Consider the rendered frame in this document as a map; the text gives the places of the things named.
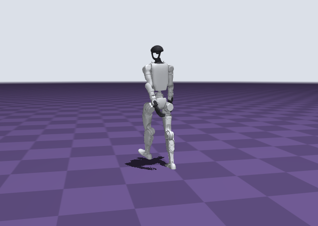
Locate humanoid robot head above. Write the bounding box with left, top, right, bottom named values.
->
left=151, top=45, right=164, bottom=64

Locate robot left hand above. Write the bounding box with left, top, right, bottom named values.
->
left=153, top=100, right=166, bottom=117

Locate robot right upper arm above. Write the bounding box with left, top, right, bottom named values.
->
left=168, top=64, right=174, bottom=86

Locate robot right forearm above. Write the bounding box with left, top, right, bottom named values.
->
left=167, top=86, right=173, bottom=101

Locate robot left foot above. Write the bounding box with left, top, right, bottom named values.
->
left=138, top=149, right=152, bottom=159

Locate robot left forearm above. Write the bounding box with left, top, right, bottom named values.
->
left=145, top=83, right=158, bottom=106

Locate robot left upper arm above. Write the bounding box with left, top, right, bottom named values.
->
left=142, top=64, right=153, bottom=88

